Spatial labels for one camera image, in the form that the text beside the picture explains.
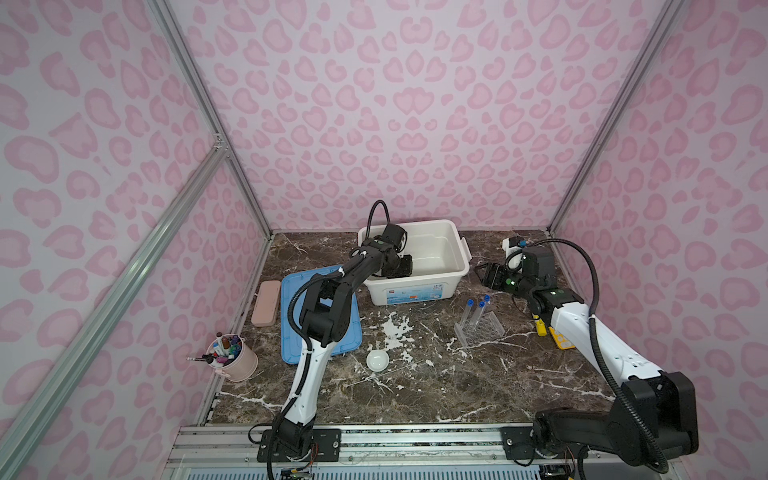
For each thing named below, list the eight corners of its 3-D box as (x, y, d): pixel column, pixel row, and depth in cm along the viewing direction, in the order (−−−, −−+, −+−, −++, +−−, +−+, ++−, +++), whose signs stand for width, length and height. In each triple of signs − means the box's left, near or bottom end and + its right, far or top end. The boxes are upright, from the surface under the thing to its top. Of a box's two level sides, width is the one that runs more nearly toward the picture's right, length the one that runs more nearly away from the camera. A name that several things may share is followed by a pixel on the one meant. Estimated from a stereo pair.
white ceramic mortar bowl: (366, 371, 87) (365, 368, 85) (367, 352, 91) (366, 349, 89) (389, 371, 87) (389, 368, 85) (389, 352, 90) (389, 349, 89)
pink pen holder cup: (221, 384, 85) (197, 367, 75) (232, 353, 91) (211, 334, 81) (253, 383, 85) (233, 367, 75) (261, 353, 91) (244, 334, 81)
